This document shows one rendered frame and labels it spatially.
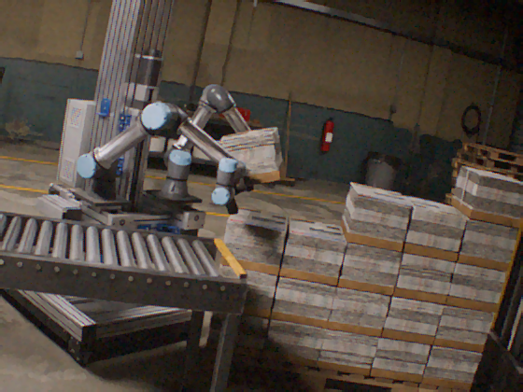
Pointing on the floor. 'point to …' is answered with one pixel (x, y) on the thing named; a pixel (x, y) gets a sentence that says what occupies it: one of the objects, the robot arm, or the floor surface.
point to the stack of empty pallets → (501, 161)
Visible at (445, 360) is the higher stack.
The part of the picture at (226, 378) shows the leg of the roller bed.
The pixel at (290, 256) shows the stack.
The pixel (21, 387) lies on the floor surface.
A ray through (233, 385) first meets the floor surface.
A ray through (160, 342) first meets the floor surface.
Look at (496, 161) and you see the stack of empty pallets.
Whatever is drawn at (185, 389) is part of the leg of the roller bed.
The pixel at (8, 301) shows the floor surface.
